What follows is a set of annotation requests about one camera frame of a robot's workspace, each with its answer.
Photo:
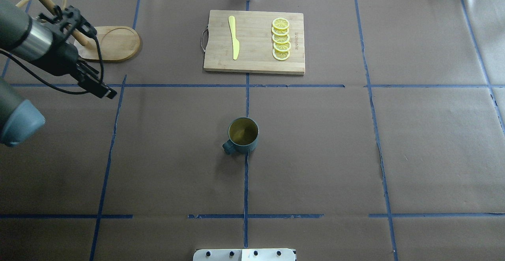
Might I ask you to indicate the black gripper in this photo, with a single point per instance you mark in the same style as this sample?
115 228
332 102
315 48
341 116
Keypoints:
62 59

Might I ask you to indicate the dark teal mug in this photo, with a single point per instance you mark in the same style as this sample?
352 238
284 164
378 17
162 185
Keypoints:
243 136

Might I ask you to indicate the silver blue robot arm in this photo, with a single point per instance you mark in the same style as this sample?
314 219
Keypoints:
43 42

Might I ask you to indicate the wooden cup storage rack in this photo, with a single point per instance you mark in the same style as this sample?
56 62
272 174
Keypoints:
114 43

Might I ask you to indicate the yellow plastic knife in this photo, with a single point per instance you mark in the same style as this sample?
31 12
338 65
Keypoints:
235 41

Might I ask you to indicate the wooden cutting board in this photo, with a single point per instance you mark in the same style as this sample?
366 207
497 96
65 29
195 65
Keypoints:
255 36

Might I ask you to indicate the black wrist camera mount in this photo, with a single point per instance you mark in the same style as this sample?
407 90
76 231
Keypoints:
64 22

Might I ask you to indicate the white bracket with screws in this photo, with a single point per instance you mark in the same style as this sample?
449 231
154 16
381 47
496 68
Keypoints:
245 254

